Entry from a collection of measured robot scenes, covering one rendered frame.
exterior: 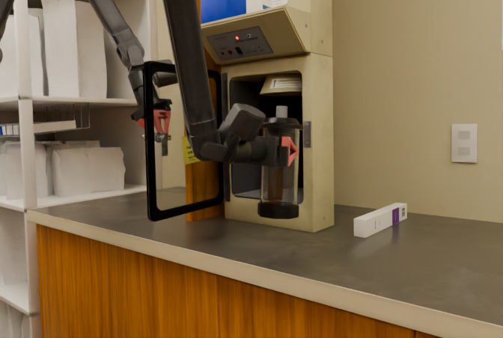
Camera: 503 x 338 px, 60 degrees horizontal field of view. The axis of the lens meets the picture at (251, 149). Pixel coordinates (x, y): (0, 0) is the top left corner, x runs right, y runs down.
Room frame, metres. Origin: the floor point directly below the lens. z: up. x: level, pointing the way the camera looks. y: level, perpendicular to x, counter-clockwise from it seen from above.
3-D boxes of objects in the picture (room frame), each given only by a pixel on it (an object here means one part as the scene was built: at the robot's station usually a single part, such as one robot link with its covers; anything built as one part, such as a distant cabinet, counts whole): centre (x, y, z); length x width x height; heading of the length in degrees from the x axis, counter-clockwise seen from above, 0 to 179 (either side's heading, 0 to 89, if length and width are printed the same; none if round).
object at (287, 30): (1.20, 0.00, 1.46); 0.32 x 0.11 x 0.10; 50
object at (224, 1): (1.25, 0.06, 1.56); 0.10 x 0.10 x 0.09; 50
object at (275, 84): (1.30, -0.12, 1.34); 0.18 x 0.18 x 0.05
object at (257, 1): (1.17, -0.03, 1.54); 0.05 x 0.05 x 0.06; 56
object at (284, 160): (1.02, -0.07, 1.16); 0.09 x 0.07 x 0.07; 141
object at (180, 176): (1.20, 0.17, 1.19); 0.30 x 0.01 x 0.40; 147
